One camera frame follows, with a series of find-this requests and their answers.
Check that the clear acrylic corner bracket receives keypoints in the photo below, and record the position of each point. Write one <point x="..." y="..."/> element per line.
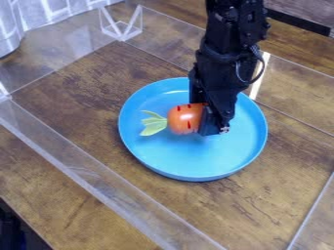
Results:
<point x="119" y="30"/>

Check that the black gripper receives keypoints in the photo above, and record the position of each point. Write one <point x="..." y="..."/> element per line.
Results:
<point x="221" y="75"/>

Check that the orange toy carrot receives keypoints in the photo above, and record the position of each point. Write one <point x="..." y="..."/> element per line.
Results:
<point x="182" y="120"/>

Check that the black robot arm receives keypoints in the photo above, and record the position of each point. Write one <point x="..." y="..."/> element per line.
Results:
<point x="235" y="25"/>

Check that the blue round tray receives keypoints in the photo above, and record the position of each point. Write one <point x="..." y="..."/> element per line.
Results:
<point x="190" y="157"/>

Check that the white patterned curtain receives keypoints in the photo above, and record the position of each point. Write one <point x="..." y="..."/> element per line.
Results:
<point x="23" y="15"/>

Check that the clear acrylic barrier strip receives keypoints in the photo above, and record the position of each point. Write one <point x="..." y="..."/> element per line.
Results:
<point x="169" y="230"/>

